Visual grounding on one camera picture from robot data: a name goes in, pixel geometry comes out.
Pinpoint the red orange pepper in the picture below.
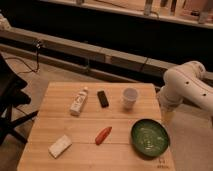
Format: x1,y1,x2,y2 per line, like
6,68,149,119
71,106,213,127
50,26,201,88
95,127,112,145

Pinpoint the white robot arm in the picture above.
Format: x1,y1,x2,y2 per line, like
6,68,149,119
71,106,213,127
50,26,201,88
157,61,213,125

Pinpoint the green bowl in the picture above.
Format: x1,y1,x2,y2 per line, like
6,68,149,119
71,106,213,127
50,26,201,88
130,119,170,158

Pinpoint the white paper cup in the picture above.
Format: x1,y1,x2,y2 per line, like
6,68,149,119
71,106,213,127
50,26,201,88
122,88,138,109

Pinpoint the black rectangular block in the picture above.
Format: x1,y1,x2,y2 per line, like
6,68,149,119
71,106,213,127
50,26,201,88
97,91,109,108

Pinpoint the white bottle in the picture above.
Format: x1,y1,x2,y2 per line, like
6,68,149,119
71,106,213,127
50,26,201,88
70,87,88,116

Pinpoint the white sponge block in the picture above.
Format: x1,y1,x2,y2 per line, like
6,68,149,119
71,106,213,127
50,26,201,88
48,135,72,158

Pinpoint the black office chair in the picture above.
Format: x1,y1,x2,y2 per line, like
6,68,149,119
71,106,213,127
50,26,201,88
0,53,38,145

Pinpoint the black cable on floor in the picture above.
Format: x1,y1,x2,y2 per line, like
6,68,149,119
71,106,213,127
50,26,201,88
3,39,44,76

